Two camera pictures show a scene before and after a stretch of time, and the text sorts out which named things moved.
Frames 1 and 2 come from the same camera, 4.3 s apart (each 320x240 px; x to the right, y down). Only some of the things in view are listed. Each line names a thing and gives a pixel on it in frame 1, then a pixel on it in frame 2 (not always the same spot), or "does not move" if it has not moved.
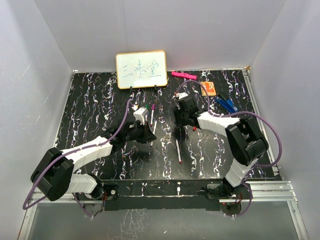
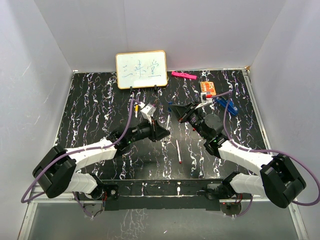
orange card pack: [209, 88] does not move
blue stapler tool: [228, 104] does not move
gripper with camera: [140, 114] -> [147, 111]
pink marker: [183, 75] does not move
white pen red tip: [179, 151] does not move
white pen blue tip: [155, 123] -> [168, 118]
